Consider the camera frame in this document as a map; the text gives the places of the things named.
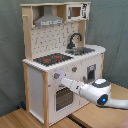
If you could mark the black toy stovetop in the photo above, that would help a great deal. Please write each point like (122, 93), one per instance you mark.
(52, 59)

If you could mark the grey toy sink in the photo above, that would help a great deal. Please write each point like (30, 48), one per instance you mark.
(79, 51)

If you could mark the left red stove knob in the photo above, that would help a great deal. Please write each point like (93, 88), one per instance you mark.
(56, 75)

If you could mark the wooden toy kitchen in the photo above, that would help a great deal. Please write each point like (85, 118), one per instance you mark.
(46, 40)

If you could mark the white cabinet door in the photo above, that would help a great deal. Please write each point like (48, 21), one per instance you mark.
(90, 69)

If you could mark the grey range hood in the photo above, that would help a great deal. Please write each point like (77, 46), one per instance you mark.
(48, 18)

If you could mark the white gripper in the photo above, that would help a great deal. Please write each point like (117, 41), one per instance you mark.
(73, 85)

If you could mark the white toy oven door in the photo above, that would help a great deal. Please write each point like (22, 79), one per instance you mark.
(62, 101)

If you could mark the red stove knob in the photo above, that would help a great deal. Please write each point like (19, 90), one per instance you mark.
(56, 75)
(74, 69)

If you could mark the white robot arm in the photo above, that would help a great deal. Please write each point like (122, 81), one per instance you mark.
(99, 93)

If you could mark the right red stove knob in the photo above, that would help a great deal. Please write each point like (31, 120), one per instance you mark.
(74, 69)

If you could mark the black toy faucet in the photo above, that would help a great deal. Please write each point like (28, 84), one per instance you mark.
(73, 40)

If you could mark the toy microwave door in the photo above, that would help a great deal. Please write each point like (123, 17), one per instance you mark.
(74, 12)

